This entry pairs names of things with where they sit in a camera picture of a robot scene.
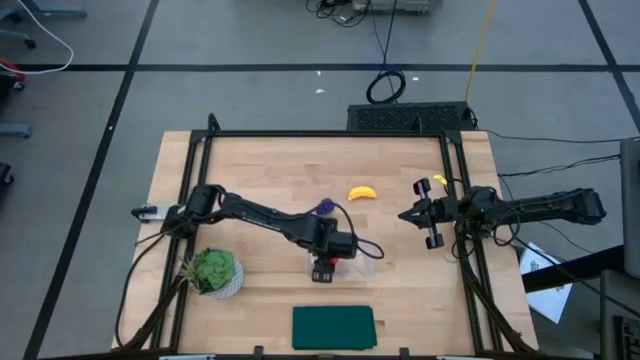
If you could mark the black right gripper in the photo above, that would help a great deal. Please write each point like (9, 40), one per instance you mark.
(442, 209)

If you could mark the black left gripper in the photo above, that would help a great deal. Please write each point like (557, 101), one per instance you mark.
(340, 245)

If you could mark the red toy fruit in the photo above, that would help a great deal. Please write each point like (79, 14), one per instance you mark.
(333, 260)

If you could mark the clear plastic container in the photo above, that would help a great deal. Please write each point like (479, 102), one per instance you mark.
(360, 272)

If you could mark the yellow toy banana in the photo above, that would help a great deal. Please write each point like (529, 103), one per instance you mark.
(362, 194)

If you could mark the purple toy grapes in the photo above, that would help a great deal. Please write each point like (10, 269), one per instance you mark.
(325, 206)

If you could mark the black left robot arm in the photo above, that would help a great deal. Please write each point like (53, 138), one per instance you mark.
(260, 215)

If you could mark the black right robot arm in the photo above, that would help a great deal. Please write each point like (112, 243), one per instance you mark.
(540, 206)

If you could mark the small yellow piece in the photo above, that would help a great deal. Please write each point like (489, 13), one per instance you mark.
(440, 178)

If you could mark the dark green cloth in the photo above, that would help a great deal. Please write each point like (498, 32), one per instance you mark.
(334, 327)

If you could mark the black computer case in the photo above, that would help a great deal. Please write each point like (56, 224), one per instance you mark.
(410, 117)

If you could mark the succulent in white pot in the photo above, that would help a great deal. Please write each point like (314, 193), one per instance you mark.
(214, 272)

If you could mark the white paper sheet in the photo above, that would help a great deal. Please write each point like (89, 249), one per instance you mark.
(545, 300)

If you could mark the grey cabinet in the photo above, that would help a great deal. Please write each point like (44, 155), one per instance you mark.
(631, 210)

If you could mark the black metal table frame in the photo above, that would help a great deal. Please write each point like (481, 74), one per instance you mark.
(325, 133)

